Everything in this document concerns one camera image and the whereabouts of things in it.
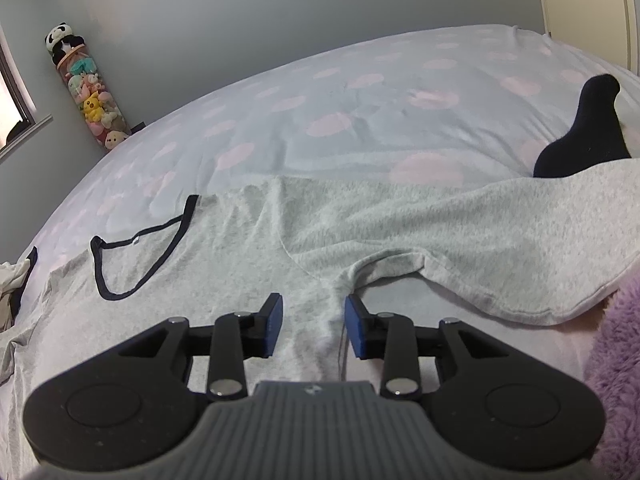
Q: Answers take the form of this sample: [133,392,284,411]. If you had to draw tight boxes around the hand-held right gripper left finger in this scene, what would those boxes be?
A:
[117,292,285,402]

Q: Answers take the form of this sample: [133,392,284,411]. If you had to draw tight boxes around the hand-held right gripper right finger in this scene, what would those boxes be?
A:
[345,294,507,402]

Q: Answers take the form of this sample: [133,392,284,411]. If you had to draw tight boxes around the grey T-shirt with black trim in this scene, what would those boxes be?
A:
[0,160,640,480]

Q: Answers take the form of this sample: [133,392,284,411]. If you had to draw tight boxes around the polka dot bed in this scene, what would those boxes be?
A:
[0,24,640,480]

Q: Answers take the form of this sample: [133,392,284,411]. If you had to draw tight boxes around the purple fluffy blanket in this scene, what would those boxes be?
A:
[582,270,640,480]

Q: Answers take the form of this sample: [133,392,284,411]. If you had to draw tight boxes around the white garment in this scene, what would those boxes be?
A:
[0,261,29,332]

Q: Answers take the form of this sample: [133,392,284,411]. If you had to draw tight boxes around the clear tube of plush toys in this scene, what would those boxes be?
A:
[56,45,134,151]

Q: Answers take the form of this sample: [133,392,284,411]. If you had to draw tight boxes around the person's foot in black sock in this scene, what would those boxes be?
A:
[532,74,634,179]

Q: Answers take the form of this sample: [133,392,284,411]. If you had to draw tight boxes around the white window sill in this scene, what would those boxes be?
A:
[0,114,54,161]

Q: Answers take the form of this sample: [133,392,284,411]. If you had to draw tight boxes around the panda plush toy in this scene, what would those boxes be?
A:
[45,21,86,66]

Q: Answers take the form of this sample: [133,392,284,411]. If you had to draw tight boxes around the cream wardrobe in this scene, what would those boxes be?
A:
[532,0,640,74]

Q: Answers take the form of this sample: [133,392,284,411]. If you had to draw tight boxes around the window with dark frame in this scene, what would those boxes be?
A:
[0,22,37,149]

